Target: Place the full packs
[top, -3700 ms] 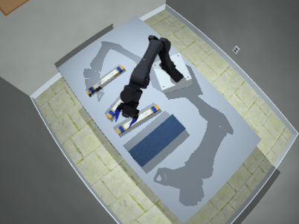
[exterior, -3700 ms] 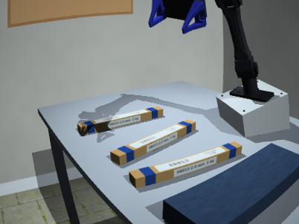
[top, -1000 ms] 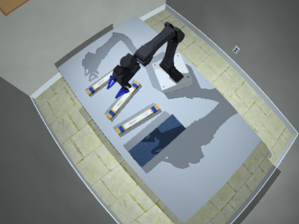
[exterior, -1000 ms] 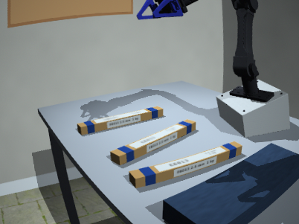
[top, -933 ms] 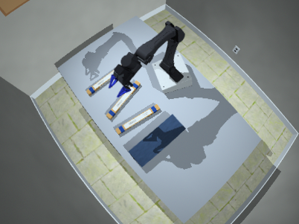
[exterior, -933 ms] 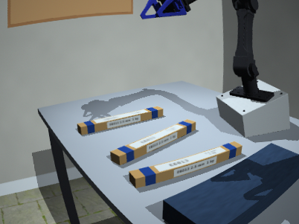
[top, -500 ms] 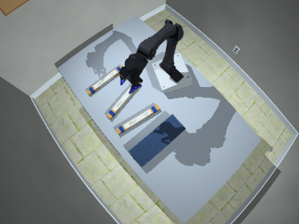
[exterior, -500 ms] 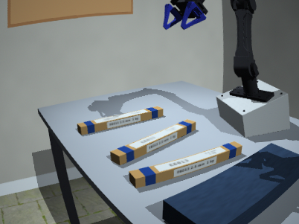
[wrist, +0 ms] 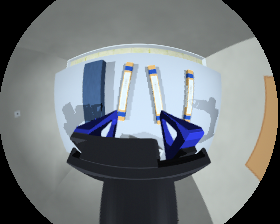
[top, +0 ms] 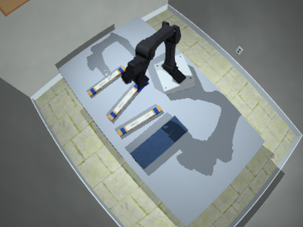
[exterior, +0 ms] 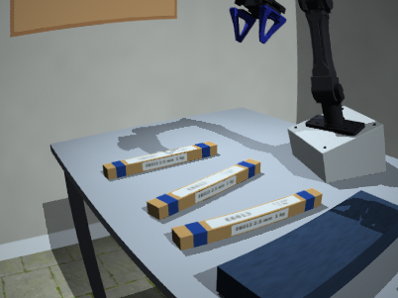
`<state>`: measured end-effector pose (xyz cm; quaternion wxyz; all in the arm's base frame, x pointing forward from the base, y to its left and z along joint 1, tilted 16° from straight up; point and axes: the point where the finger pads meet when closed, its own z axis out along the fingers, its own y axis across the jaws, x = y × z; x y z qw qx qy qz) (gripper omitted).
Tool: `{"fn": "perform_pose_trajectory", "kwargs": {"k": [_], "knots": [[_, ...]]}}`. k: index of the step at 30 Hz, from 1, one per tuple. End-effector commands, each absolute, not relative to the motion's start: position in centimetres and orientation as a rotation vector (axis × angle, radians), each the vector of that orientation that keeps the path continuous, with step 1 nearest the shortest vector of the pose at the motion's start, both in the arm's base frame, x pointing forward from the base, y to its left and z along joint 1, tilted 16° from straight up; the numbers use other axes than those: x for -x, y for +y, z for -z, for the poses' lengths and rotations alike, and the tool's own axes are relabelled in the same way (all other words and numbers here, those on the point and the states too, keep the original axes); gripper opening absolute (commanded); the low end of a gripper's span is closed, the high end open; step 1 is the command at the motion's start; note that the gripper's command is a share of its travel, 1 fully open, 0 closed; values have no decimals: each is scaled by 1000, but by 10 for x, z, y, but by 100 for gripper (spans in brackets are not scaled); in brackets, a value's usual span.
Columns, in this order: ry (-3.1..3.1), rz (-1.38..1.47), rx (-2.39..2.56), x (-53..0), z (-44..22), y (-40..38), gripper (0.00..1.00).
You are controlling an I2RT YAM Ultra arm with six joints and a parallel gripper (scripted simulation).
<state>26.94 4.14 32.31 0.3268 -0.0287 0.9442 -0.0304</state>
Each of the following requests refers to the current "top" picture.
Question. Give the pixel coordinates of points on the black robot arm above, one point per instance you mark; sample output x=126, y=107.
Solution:
x=145, y=52

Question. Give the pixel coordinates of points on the tan rectangular box with blue bands and white label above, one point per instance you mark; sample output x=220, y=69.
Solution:
x=139, y=121

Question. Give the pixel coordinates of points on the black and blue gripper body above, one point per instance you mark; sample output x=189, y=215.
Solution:
x=141, y=83

